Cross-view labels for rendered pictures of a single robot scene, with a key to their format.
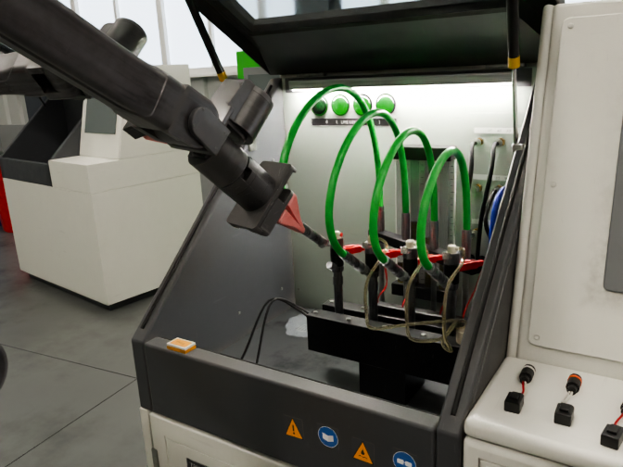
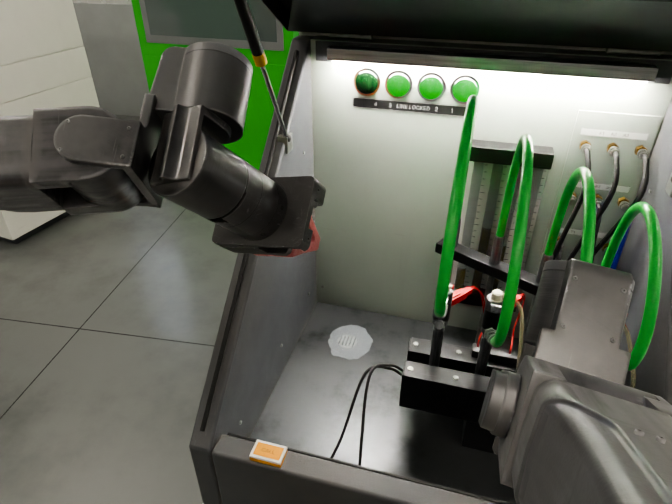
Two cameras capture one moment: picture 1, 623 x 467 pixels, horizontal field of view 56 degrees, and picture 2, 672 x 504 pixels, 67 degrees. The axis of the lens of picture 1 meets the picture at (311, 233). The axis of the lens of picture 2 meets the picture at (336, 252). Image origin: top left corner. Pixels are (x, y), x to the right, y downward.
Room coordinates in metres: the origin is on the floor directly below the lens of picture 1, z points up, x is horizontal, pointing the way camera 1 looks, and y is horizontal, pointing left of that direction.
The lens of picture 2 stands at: (0.56, 0.32, 1.64)
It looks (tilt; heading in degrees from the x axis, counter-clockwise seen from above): 33 degrees down; 342
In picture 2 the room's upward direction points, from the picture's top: straight up
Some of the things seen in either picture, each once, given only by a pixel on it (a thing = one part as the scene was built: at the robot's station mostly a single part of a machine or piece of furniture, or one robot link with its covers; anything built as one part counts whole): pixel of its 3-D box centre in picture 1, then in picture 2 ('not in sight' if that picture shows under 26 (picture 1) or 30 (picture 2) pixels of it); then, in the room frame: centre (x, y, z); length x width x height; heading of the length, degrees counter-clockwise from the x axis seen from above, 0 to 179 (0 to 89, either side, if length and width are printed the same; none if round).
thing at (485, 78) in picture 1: (390, 82); (480, 62); (1.35, -0.19, 1.43); 0.54 x 0.03 x 0.02; 57
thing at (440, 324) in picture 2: (335, 288); (436, 342); (1.12, -0.04, 1.03); 0.05 x 0.03 x 0.21; 147
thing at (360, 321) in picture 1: (392, 354); (497, 403); (1.06, -0.15, 0.91); 0.34 x 0.10 x 0.15; 57
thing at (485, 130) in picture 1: (495, 187); (595, 198); (1.22, -0.40, 1.20); 0.13 x 0.03 x 0.31; 57
